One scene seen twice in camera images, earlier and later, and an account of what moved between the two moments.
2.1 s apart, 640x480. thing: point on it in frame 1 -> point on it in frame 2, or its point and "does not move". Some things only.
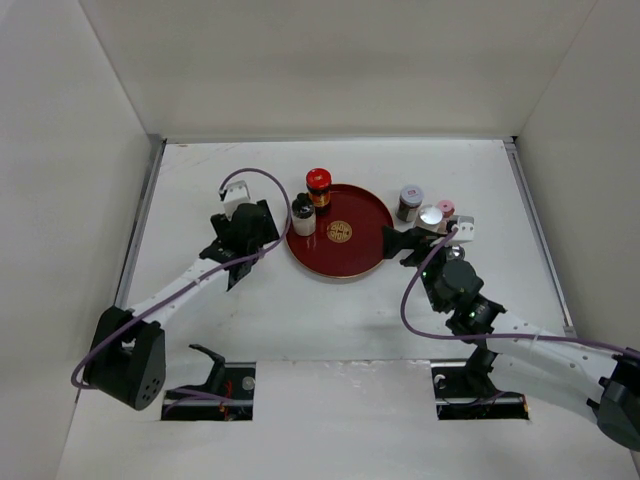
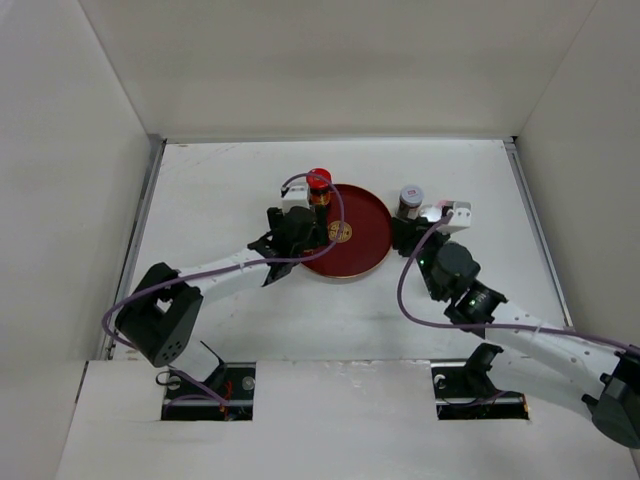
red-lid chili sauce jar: [318, 182] does not move
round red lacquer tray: [348, 240] does not move
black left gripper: [268, 235] -> [318, 236]
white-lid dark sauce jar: [409, 204] does not move
